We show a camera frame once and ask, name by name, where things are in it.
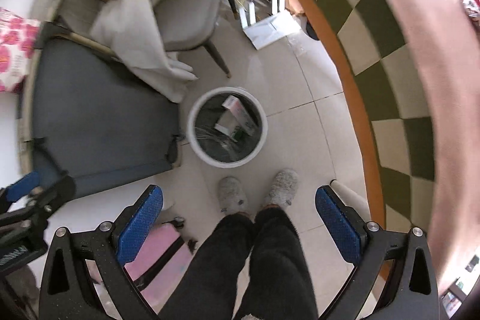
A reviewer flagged white green carton box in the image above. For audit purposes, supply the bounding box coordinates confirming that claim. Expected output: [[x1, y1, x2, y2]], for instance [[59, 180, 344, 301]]
[[214, 95, 257, 142]]

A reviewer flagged white round trash bin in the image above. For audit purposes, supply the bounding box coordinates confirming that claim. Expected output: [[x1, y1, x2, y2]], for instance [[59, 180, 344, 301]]
[[186, 87, 268, 169]]

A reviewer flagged pink suitcase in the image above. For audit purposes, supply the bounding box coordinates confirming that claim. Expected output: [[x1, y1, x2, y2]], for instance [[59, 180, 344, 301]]
[[125, 217, 198, 295]]

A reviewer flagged dark folding cot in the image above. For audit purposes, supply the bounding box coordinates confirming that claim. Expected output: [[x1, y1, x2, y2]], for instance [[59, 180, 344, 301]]
[[17, 22, 182, 198]]

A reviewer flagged person in black clothes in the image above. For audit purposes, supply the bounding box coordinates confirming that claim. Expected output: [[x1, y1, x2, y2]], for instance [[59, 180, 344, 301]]
[[159, 207, 319, 319]]

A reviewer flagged right grey slipper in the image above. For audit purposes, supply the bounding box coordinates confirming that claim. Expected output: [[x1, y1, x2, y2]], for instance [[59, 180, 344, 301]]
[[264, 169, 299, 210]]

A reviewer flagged grey slipper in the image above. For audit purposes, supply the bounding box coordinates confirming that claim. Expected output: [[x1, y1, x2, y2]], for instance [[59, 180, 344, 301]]
[[216, 176, 248, 215], [264, 169, 299, 210]]

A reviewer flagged pink floral bag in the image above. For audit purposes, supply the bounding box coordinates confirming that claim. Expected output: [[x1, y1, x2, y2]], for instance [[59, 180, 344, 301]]
[[0, 7, 41, 93]]

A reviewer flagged left grey slipper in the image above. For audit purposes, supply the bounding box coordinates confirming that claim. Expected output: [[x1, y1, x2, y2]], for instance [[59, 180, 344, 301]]
[[216, 176, 248, 215]]

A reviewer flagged white cloth on chair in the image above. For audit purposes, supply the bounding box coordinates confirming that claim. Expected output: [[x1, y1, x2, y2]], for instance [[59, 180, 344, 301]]
[[89, 0, 196, 103]]

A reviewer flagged grey upholstered chair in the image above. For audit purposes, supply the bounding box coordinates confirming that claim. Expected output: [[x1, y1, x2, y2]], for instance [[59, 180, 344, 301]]
[[59, 0, 236, 77]]

